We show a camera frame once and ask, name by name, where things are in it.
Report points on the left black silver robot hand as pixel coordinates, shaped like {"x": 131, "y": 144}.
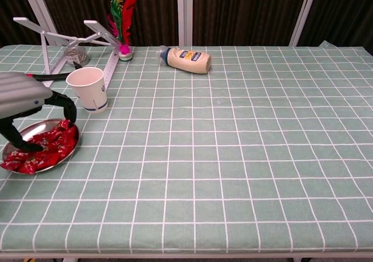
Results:
{"x": 20, "y": 96}

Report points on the heap of red candies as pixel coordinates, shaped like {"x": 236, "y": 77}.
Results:
{"x": 52, "y": 151}

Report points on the white paper cup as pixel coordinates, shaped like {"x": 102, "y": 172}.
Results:
{"x": 93, "y": 96}

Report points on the round metal plate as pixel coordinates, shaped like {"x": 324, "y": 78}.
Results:
{"x": 35, "y": 128}

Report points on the red black claw hammer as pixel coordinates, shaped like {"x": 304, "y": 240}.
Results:
{"x": 58, "y": 76}

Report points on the dark brown curtain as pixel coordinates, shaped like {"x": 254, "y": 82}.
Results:
{"x": 344, "y": 11}
{"x": 8, "y": 11}
{"x": 81, "y": 3}
{"x": 247, "y": 11}

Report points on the silver folding laptop stand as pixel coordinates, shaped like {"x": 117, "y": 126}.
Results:
{"x": 96, "y": 29}

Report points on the colourful feather shuttlecock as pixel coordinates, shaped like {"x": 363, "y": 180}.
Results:
{"x": 128, "y": 11}

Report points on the mayonnaise squeeze bottle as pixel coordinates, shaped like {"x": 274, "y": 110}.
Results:
{"x": 189, "y": 62}

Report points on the green checked tablecloth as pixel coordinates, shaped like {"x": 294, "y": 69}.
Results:
{"x": 218, "y": 157}

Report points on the white partition post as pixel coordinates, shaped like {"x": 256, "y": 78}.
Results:
{"x": 38, "y": 5}
{"x": 185, "y": 11}
{"x": 303, "y": 14}

